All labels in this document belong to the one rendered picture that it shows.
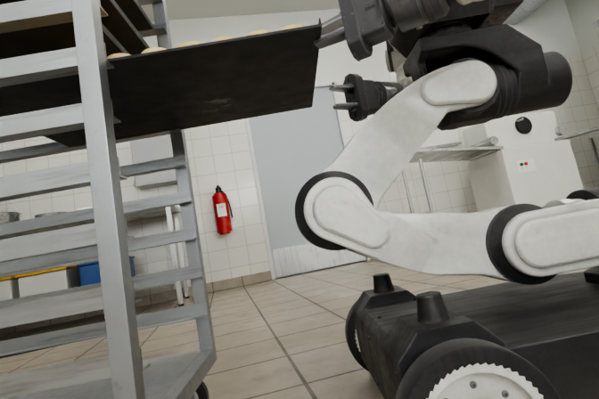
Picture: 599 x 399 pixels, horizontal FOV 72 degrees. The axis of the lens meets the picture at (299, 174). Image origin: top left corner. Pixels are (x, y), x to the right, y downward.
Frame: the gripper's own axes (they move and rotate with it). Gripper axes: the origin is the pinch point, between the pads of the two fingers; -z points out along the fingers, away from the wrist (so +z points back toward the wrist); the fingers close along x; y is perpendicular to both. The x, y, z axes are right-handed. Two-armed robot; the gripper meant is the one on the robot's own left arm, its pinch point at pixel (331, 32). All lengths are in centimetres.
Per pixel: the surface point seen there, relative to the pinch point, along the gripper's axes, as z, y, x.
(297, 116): -185, -346, 104
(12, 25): -41, 28, 8
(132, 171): -60, -8, -9
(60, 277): -322, -143, -29
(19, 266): -85, 7, -27
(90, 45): -27.2, 24.9, -0.1
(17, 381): -42, 30, -45
